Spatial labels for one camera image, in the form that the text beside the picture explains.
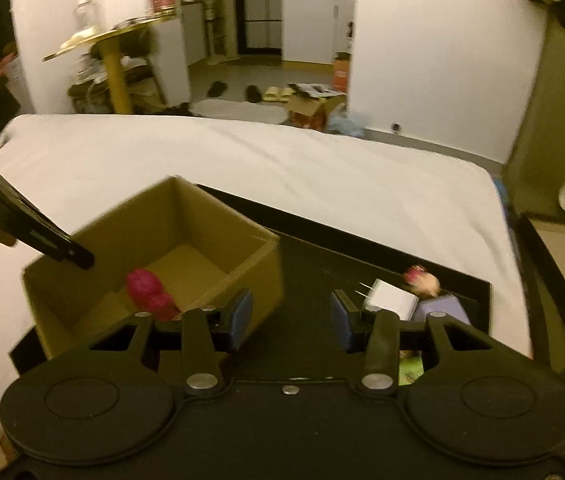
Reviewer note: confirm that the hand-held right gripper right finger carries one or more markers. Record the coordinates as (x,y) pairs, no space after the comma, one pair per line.
(341,325)

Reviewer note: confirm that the cardboard box with red print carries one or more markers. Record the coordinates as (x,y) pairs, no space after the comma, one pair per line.
(312,110)

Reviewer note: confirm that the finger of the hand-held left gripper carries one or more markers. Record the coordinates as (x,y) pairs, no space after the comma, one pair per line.
(37,230)

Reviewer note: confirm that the yellow slipper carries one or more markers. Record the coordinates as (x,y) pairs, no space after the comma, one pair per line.
(272,94)
(287,92)

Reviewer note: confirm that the round gold side table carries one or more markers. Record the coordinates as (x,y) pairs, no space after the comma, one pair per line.
(112,75)

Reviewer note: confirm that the white kitchen cabinet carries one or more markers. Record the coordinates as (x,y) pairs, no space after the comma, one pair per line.
(312,30)

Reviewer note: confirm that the dark chair with clutter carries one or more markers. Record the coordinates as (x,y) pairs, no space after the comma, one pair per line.
(137,80)

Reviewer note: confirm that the black slipper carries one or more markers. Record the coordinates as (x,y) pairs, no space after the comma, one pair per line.
(253,93)
(216,89)

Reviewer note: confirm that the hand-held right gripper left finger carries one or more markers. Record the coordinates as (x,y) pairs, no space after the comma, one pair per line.
(242,320)

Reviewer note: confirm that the green box with pink label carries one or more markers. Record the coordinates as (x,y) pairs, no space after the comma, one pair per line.
(410,367)

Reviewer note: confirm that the pale blue plastic bag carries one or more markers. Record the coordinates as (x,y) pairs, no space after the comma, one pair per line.
(346,124)

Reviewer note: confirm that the orange box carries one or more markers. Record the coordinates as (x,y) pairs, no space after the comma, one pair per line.
(341,75)

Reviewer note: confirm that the bedside table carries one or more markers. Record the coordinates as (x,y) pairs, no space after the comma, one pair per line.
(562,285)

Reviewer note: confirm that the black tray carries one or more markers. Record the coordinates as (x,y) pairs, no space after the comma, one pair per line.
(307,270)

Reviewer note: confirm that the small pink beige toy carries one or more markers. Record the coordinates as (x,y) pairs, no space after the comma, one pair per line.
(425,282)

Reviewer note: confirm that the white power adapter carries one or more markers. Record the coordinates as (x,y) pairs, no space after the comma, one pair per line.
(392,300)

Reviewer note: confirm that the clear plastic bottle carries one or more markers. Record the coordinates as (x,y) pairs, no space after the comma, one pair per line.
(87,12)

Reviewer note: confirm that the black framed glass door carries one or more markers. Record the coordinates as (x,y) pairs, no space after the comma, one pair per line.
(262,10)

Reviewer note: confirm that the small purple box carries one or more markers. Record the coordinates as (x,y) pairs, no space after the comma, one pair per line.
(445,305)

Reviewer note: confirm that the pink plush toy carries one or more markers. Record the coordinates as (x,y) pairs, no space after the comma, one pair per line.
(150,290)

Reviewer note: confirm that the white floor mat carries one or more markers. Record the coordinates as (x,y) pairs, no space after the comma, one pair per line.
(242,111)

